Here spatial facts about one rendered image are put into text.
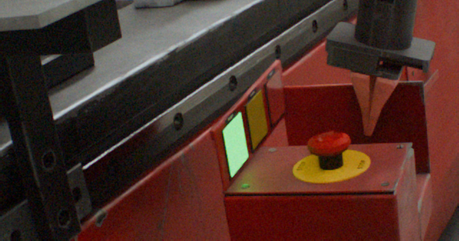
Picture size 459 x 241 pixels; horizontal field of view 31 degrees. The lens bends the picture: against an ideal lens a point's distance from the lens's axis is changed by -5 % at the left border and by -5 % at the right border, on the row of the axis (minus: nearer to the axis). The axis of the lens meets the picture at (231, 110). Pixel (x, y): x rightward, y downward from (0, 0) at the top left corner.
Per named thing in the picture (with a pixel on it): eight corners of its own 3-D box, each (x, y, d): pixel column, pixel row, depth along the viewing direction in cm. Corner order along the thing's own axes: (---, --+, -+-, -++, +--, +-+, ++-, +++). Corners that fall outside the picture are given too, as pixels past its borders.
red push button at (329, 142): (348, 181, 77) (344, 143, 76) (305, 181, 79) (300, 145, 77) (358, 163, 81) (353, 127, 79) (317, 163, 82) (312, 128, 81)
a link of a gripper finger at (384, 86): (330, 111, 91) (342, 26, 88) (396, 125, 90) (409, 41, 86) (315, 135, 86) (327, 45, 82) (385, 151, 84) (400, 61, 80)
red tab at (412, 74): (419, 102, 158) (414, 67, 156) (408, 102, 159) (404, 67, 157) (439, 77, 170) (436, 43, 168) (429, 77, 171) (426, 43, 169)
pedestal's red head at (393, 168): (404, 306, 76) (389, 124, 70) (241, 303, 82) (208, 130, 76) (433, 208, 93) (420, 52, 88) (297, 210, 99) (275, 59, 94)
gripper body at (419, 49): (337, 38, 88) (346, -31, 85) (433, 59, 85) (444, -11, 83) (323, 57, 82) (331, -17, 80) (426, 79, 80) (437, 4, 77)
